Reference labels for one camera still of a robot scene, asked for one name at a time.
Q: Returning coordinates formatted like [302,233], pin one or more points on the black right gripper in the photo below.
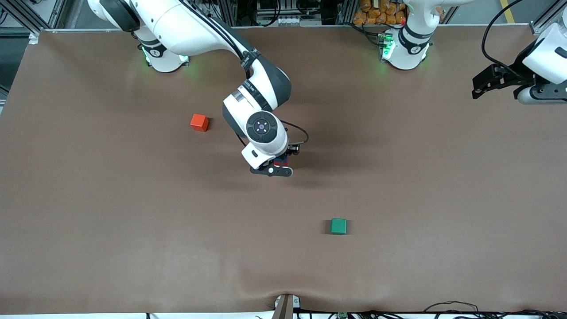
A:
[290,153]

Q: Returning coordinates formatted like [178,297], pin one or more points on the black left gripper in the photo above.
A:
[516,75]

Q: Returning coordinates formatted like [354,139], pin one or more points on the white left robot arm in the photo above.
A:
[409,48]

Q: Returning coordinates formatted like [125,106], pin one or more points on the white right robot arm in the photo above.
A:
[186,26]

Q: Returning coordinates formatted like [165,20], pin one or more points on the green wooden block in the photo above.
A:
[339,226]

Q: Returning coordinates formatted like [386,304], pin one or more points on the orange wooden block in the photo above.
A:
[199,122]

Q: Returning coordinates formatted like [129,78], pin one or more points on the small white device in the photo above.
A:
[288,21]

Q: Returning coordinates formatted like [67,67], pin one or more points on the metal table edge clamp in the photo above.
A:
[285,308]

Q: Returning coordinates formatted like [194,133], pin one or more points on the bag of orange snacks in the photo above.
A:
[376,15]

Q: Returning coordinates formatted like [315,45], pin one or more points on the aluminium frame post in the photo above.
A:
[34,37]
[538,27]

